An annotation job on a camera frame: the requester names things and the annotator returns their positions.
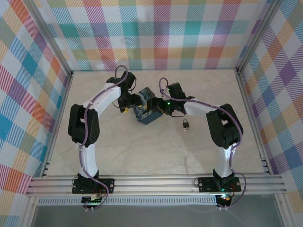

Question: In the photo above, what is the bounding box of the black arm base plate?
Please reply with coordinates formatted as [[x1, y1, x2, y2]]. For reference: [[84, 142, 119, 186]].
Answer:
[[71, 178, 116, 195], [197, 176, 242, 193]]

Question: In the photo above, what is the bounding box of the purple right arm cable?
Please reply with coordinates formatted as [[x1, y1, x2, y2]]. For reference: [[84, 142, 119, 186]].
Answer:
[[158, 77, 247, 211]]

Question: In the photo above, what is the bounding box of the blue starry night box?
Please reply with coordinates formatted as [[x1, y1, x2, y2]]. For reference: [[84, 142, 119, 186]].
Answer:
[[133, 87, 163, 126]]

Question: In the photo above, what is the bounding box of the green lit controller board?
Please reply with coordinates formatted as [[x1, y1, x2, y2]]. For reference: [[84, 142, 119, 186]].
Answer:
[[81, 193, 106, 206]]

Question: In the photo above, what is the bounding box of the long aluminium mounting rail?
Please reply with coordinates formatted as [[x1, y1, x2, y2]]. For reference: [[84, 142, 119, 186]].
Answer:
[[25, 172, 286, 197]]

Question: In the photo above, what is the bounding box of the aluminium table edge rail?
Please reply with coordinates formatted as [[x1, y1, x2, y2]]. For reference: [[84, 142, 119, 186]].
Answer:
[[40, 70, 74, 178], [235, 68, 272, 175]]

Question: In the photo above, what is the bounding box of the slotted grey cable duct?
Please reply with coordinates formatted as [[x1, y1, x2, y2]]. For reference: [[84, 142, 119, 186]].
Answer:
[[37, 197, 218, 206]]

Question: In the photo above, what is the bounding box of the short aluminium frame post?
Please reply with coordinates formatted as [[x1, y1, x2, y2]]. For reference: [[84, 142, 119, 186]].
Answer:
[[274, 193, 292, 227], [20, 196, 40, 227]]

